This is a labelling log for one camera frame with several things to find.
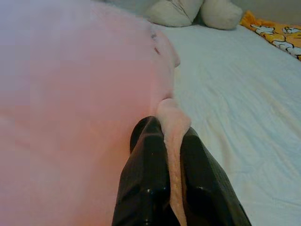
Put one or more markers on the white bed sheet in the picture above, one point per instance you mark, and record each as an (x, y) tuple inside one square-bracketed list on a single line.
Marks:
[(235, 94)]

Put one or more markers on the cream plush toy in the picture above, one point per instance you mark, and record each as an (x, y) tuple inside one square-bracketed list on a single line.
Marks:
[(169, 14)]

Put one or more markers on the pink pillow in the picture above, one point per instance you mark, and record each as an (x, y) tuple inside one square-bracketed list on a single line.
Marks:
[(70, 94)]

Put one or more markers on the yellow cartoon print blanket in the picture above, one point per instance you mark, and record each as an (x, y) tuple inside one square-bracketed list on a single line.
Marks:
[(277, 35)]

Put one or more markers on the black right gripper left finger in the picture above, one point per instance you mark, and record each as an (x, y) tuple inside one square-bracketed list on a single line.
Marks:
[(145, 176)]

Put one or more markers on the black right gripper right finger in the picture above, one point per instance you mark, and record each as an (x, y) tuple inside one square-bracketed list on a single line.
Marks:
[(207, 179)]

